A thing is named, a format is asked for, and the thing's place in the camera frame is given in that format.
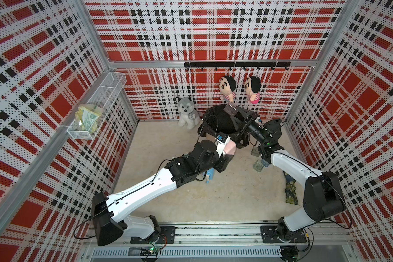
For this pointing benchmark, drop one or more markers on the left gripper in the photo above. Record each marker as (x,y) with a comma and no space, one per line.
(223,162)

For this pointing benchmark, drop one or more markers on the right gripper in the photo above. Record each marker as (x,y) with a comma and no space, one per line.
(247,114)

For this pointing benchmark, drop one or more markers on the pink tinted shavings tray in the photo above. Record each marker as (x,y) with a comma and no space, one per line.
(231,109)

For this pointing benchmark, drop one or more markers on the clear sharpener shavings tray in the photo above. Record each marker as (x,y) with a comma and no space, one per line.
(258,166)

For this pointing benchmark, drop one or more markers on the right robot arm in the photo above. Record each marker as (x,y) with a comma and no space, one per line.
(322,197)

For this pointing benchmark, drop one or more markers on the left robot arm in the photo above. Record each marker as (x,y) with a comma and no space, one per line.
(111,215)

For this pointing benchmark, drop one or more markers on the black trash bag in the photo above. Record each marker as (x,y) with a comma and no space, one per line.
(216,120)

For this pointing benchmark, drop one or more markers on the right hanging cartoon doll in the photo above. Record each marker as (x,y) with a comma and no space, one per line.
(252,87)

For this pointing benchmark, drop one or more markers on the hanging cartoon doll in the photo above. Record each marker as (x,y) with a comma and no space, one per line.
(252,87)
(227,87)

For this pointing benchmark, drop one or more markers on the left hanging cartoon doll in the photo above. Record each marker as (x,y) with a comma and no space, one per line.
(227,87)

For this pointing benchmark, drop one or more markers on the grey husky plush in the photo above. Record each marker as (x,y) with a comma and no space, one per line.
(189,116)

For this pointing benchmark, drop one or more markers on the dark floral cloth strip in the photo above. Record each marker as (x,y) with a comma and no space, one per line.
(290,190)

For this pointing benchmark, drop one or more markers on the yellow green packet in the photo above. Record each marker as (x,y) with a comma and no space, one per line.
(87,116)

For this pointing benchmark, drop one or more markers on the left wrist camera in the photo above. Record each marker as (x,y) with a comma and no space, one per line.
(221,142)

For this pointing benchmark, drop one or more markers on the black hook rail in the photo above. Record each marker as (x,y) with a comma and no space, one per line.
(256,64)

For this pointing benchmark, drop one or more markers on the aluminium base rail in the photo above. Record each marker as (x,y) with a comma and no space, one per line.
(323,242)

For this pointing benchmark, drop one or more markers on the white wire wall basket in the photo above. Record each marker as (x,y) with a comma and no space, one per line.
(108,88)

